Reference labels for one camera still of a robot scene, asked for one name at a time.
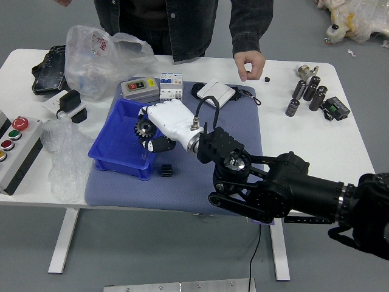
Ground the person's left hand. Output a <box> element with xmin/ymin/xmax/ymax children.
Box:
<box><xmin>233</xmin><ymin>51</ymin><xmax>267</xmax><ymax>82</ymax></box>

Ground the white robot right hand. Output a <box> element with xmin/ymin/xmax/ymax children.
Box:
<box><xmin>137</xmin><ymin>99</ymin><xmax>205</xmax><ymax>153</ymax></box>

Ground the big black gear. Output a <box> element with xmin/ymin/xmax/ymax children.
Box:
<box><xmin>133</xmin><ymin>117</ymin><xmax>158</xmax><ymax>139</ymax></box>

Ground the blue plastic box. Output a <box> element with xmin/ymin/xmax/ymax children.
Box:
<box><xmin>88</xmin><ymin>99</ymin><xmax>162</xmax><ymax>181</ymax></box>

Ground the grey control box with buttons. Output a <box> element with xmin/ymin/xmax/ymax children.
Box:
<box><xmin>0</xmin><ymin>111</ymin><xmax>46</xmax><ymax>196</ymax></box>

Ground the white circuit breaker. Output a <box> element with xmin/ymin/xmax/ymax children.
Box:
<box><xmin>159</xmin><ymin>72</ymin><xmax>185</xmax><ymax>103</ymax></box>

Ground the silver metal connector fitting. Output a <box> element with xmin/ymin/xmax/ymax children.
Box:
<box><xmin>295</xmin><ymin>64</ymin><xmax>319</xmax><ymax>79</ymax></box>

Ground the white plastic bag red print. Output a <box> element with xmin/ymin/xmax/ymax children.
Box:
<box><xmin>64</xmin><ymin>24</ymin><xmax>159</xmax><ymax>103</ymax></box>

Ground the blue-grey padded mat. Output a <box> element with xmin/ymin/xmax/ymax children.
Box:
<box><xmin>84</xmin><ymin>81</ymin><xmax>264</xmax><ymax>217</ymax></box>

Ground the black plastic tray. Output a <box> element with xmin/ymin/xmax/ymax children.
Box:
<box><xmin>30</xmin><ymin>44</ymin><xmax>68</xmax><ymax>96</ymax></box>

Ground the person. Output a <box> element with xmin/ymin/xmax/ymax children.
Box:
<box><xmin>93</xmin><ymin>0</ymin><xmax>274</xmax><ymax>63</ymax></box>

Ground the black module green terminal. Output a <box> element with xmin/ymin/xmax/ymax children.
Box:
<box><xmin>322</xmin><ymin>96</ymin><xmax>350</xmax><ymax>122</ymax></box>

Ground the black power adapter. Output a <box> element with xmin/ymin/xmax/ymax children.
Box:
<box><xmin>57</xmin><ymin>89</ymin><xmax>81</xmax><ymax>114</ymax></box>

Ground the white socket plate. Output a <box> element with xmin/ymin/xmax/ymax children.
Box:
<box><xmin>41</xmin><ymin>90</ymin><xmax>88</xmax><ymax>118</ymax></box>

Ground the crumpled clear plastic bag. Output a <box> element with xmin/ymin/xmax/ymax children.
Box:
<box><xmin>41</xmin><ymin>117</ymin><xmax>98</xmax><ymax>203</ymax></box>

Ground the plastic-wrapped yellowish object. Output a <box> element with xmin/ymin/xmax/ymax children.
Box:
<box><xmin>314</xmin><ymin>0</ymin><xmax>389</xmax><ymax>44</ymax></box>

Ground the purple label card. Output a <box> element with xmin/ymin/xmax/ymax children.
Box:
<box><xmin>247</xmin><ymin>217</ymin><xmax>277</xmax><ymax>226</ymax></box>

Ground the white table leg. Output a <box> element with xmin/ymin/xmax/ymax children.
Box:
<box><xmin>269</xmin><ymin>223</ymin><xmax>291</xmax><ymax>281</ymax></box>
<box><xmin>47</xmin><ymin>209</ymin><xmax>80</xmax><ymax>274</ymax></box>

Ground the black table control panel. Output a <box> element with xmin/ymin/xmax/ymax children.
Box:
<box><xmin>284</xmin><ymin>216</ymin><xmax>334</xmax><ymax>225</ymax></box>

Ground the black hex ring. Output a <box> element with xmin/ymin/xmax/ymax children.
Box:
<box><xmin>190</xmin><ymin>82</ymin><xmax>205</xmax><ymax>98</ymax></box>

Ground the thin black wire with plug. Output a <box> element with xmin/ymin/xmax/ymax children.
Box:
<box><xmin>232</xmin><ymin>86</ymin><xmax>261</xmax><ymax>106</ymax></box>

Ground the grey two-button switch box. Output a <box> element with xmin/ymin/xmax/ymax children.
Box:
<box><xmin>120</xmin><ymin>76</ymin><xmax>160</xmax><ymax>103</ymax></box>

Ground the white wall switch panel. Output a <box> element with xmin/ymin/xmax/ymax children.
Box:
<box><xmin>196</xmin><ymin>78</ymin><xmax>239</xmax><ymax>109</ymax></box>

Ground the black floor cable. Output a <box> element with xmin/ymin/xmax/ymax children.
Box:
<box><xmin>249</xmin><ymin>223</ymin><xmax>262</xmax><ymax>292</ymax></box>

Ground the grey metal base plate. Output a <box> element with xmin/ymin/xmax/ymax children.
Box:
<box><xmin>103</xmin><ymin>278</ymin><xmax>256</xmax><ymax>292</ymax></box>

